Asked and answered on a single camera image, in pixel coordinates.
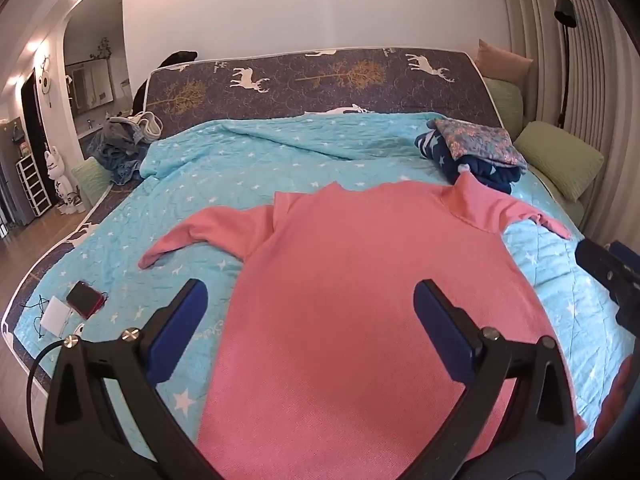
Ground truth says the large green pillow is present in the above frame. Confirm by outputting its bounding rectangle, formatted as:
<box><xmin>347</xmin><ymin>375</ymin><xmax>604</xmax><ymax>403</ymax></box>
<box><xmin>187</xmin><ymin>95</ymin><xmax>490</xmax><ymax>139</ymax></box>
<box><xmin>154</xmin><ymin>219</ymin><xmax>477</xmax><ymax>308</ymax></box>
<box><xmin>514</xmin><ymin>121</ymin><xmax>605</xmax><ymax>202</ymax></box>

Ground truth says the blue star print blanket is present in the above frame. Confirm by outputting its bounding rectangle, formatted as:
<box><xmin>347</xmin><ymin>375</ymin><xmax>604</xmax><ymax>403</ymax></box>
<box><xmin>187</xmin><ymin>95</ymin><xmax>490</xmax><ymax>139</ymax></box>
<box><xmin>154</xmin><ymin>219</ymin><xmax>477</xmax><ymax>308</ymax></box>
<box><xmin>15</xmin><ymin>110</ymin><xmax>637</xmax><ymax>456</ymax></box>

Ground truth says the wall mirror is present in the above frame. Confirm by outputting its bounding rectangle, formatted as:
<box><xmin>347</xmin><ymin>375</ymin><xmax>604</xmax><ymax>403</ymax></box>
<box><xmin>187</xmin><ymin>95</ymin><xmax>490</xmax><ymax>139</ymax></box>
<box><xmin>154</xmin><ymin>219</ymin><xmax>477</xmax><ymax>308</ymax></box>
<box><xmin>65</xmin><ymin>57</ymin><xmax>132</xmax><ymax>113</ymax></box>

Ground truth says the pink pillow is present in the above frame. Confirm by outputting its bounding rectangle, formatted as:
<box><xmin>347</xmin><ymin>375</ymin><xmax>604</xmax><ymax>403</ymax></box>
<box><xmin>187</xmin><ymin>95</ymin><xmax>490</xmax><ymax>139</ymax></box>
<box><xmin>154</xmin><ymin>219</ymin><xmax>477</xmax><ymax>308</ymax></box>
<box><xmin>475</xmin><ymin>39</ymin><xmax>535</xmax><ymax>87</ymax></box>

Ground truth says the grey refrigerator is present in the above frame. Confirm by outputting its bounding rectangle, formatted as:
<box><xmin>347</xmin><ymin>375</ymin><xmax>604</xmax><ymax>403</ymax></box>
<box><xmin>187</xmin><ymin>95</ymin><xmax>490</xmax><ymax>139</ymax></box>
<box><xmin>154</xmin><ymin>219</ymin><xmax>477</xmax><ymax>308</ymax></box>
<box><xmin>0</xmin><ymin>117</ymin><xmax>33</xmax><ymax>228</ymax></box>

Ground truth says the black floor lamp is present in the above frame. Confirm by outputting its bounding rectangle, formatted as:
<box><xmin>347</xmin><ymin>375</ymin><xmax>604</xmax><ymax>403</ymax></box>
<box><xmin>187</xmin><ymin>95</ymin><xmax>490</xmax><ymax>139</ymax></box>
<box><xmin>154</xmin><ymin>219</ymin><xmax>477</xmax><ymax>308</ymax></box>
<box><xmin>554</xmin><ymin>0</ymin><xmax>579</xmax><ymax>129</ymax></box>

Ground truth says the white shelf rack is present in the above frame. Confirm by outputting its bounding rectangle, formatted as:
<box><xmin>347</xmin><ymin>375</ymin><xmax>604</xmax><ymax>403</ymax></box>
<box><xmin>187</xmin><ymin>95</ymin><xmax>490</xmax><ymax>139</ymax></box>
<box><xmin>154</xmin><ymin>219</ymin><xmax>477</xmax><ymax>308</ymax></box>
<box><xmin>16</xmin><ymin>152</ymin><xmax>54</xmax><ymax>217</ymax></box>

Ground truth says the white pleated curtain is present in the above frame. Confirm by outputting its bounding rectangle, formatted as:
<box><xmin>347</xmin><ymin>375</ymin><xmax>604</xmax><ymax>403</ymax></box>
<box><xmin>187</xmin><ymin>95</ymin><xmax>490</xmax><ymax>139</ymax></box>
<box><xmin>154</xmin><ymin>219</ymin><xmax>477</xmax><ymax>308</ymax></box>
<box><xmin>497</xmin><ymin>0</ymin><xmax>640</xmax><ymax>241</ymax></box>

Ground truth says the floral garment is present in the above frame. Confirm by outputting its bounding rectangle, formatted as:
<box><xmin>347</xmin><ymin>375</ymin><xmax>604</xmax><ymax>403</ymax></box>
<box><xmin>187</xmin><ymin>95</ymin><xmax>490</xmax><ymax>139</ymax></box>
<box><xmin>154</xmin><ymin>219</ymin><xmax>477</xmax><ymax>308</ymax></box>
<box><xmin>434</xmin><ymin>117</ymin><xmax>528</xmax><ymax>170</ymax></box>

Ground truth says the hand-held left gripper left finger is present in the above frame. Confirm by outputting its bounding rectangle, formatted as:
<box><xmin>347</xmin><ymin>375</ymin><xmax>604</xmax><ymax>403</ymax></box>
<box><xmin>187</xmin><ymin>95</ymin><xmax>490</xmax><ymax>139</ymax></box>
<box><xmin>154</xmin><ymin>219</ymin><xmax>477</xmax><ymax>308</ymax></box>
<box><xmin>42</xmin><ymin>278</ymin><xmax>226</xmax><ymax>480</ymax></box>

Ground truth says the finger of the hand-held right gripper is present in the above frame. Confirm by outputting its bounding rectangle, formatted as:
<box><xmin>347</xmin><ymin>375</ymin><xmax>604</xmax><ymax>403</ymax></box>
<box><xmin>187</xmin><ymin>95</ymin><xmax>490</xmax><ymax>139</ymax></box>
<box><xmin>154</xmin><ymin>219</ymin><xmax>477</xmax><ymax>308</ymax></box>
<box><xmin>575</xmin><ymin>239</ymin><xmax>640</xmax><ymax>333</ymax></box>
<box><xmin>609</xmin><ymin>241</ymin><xmax>640</xmax><ymax>281</ymax></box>

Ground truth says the long green cushion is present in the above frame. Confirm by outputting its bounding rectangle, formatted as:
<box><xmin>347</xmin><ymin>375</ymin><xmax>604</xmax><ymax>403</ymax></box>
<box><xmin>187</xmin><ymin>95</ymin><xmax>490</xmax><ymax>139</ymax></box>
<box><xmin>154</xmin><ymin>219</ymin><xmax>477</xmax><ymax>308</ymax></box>
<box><xmin>547</xmin><ymin>185</ymin><xmax>587</xmax><ymax>228</ymax></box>

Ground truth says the deer print mattress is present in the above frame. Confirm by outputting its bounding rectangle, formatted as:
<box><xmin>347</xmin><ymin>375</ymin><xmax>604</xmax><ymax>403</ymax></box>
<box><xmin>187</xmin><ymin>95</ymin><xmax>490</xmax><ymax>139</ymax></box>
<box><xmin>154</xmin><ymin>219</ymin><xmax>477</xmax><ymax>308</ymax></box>
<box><xmin>1</xmin><ymin>47</ymin><xmax>586</xmax><ymax>376</ymax></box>

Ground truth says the navy star folded garment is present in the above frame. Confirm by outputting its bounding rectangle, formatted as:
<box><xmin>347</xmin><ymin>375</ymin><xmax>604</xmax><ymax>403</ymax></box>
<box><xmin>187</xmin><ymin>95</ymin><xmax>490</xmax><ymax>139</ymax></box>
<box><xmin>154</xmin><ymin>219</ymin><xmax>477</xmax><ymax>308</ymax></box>
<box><xmin>415</xmin><ymin>122</ymin><xmax>526</xmax><ymax>196</ymax></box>

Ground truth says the white grey garment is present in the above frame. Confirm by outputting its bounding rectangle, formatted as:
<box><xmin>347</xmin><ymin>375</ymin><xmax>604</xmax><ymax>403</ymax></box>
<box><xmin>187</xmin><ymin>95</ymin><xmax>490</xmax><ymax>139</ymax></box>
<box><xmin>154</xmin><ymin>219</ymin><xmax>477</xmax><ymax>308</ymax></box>
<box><xmin>131</xmin><ymin>111</ymin><xmax>163</xmax><ymax>142</ymax></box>

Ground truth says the white charger box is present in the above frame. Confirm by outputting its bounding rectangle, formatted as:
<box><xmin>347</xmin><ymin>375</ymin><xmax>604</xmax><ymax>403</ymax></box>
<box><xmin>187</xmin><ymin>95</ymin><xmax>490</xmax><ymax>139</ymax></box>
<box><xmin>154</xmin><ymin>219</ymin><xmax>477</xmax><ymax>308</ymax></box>
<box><xmin>40</xmin><ymin>296</ymin><xmax>74</xmax><ymax>337</ymax></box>

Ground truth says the white bear figurine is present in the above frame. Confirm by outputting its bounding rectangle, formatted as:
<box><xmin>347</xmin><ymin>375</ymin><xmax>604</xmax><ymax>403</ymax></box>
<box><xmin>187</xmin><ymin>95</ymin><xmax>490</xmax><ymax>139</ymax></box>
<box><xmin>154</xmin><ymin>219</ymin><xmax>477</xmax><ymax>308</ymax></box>
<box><xmin>42</xmin><ymin>145</ymin><xmax>87</xmax><ymax>216</ymax></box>

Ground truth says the red phone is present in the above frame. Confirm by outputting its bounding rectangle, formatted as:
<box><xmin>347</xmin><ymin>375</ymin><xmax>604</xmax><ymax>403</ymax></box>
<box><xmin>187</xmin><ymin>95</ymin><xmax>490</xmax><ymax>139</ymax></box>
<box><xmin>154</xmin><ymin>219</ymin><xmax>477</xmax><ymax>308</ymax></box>
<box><xmin>66</xmin><ymin>281</ymin><xmax>107</xmax><ymax>319</ymax></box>

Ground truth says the thin black cable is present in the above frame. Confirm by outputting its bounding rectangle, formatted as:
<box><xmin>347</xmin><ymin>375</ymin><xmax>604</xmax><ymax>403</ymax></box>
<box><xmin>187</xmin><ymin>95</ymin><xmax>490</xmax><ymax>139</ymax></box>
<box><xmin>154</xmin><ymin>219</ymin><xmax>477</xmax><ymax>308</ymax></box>
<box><xmin>31</xmin><ymin>291</ymin><xmax>108</xmax><ymax>338</ymax></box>

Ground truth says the black bag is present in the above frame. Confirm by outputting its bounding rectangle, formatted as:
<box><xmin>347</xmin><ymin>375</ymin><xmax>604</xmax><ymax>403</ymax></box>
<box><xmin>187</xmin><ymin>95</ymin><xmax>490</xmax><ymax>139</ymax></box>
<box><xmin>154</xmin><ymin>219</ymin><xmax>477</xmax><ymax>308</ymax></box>
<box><xmin>160</xmin><ymin>50</ymin><xmax>199</xmax><ymax>69</ymax></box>

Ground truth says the small green pillow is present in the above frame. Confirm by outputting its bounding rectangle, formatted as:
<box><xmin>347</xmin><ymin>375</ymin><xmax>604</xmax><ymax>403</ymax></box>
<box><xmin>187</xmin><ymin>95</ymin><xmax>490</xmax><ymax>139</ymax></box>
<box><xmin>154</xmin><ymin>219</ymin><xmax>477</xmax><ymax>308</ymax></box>
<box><xmin>72</xmin><ymin>157</ymin><xmax>114</xmax><ymax>212</ymax></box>

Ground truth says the pink sweater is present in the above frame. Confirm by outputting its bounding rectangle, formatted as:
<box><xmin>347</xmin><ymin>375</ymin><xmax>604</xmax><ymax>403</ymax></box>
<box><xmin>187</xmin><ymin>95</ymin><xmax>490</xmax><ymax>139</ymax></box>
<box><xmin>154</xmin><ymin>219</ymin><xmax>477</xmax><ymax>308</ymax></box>
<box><xmin>138</xmin><ymin>170</ymin><xmax>588</xmax><ymax>480</ymax></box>

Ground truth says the denim clothes pile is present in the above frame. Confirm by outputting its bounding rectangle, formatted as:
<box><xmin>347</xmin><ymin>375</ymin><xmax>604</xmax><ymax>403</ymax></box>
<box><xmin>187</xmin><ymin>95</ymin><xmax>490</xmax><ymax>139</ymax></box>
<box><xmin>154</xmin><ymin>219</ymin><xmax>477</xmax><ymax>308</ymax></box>
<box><xmin>90</xmin><ymin>115</ymin><xmax>163</xmax><ymax>187</ymax></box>

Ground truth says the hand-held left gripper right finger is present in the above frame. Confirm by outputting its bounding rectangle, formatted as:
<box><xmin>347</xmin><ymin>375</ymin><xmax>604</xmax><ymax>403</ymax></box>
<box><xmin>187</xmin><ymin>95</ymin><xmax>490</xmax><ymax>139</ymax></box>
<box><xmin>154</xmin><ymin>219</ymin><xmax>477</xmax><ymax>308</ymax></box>
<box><xmin>413</xmin><ymin>279</ymin><xmax>576</xmax><ymax>480</ymax></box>

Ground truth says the thick black cable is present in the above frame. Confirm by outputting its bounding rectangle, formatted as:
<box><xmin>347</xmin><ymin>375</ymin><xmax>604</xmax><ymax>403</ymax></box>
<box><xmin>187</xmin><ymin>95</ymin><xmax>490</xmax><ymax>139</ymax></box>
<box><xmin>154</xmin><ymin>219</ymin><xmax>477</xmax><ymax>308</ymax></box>
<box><xmin>26</xmin><ymin>341</ymin><xmax>68</xmax><ymax>461</ymax></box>

